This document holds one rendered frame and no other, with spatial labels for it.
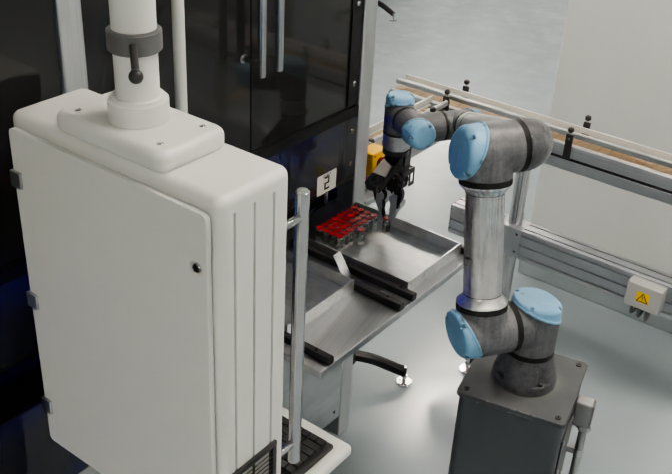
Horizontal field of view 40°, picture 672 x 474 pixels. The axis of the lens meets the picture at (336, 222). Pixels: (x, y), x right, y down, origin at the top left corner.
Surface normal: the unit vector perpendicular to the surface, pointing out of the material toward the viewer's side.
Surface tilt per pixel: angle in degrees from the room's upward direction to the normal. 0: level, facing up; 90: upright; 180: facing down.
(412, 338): 0
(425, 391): 0
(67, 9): 90
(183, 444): 90
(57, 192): 90
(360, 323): 0
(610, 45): 90
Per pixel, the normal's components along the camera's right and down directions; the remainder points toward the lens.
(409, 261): 0.04, -0.87
